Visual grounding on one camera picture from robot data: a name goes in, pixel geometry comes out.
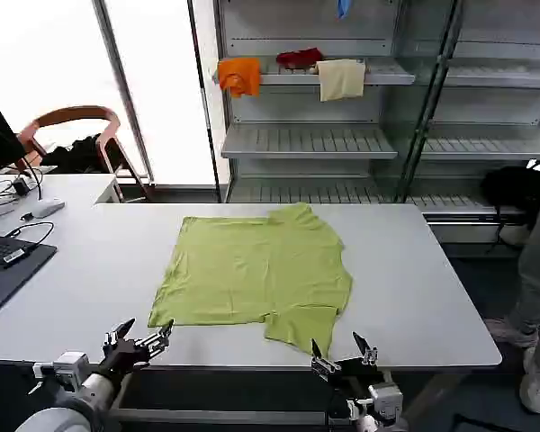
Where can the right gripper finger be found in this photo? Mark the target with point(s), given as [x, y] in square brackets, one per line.
[366, 350]
[319, 362]

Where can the white power strip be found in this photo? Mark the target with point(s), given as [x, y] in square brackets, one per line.
[2, 210]

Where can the white computer mouse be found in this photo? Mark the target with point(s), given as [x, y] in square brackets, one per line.
[49, 208]

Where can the person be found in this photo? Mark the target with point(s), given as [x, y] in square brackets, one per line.
[535, 270]

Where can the grey metal table frame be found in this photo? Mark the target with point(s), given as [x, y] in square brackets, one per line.
[207, 416]

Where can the brown wooden chair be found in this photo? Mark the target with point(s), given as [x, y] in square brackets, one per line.
[72, 113]

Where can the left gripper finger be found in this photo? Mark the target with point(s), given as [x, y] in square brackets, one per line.
[155, 343]
[117, 335]

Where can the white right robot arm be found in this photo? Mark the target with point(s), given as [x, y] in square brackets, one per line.
[384, 400]

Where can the silver usb dongle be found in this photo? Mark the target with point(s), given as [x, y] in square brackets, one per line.
[15, 257]

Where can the green t-shirt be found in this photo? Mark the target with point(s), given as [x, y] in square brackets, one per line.
[252, 270]

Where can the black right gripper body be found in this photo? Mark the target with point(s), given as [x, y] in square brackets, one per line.
[355, 375]

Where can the black garment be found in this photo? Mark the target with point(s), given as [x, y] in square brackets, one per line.
[85, 153]

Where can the grey shelf rack behind glass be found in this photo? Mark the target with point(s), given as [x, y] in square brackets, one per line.
[499, 144]

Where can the grey shelf rack with cloths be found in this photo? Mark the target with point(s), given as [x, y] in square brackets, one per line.
[310, 139]

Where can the dark laptop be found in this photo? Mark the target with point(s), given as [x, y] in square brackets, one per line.
[9, 279]

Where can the black backpack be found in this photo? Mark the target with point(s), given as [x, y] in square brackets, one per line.
[513, 189]

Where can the black power adapter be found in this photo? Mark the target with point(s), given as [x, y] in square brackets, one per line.
[21, 186]

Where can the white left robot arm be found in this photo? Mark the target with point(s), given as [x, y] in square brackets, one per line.
[49, 420]

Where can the grey window frame bar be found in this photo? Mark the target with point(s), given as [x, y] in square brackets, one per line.
[126, 90]

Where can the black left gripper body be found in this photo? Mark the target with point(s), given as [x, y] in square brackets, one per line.
[123, 355]

